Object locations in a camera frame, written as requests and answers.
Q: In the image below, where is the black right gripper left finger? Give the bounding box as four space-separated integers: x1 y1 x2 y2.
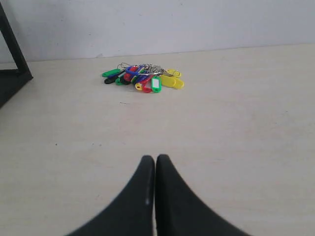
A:
69 155 155 236

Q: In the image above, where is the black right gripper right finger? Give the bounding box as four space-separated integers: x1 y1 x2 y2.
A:
156 154 248 236

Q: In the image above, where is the colourful key tag bunch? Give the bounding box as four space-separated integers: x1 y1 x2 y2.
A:
101 63 185 93

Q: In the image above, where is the black metal shelf rack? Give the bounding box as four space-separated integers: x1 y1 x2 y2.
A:
0 6 33 107

